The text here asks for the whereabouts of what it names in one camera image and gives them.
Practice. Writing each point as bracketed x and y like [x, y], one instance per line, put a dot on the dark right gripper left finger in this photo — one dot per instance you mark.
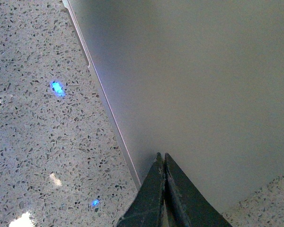
[147, 208]

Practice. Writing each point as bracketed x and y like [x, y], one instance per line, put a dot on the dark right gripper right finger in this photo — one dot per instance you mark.
[186, 206]

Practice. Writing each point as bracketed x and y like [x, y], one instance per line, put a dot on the grey laptop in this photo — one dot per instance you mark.
[202, 80]

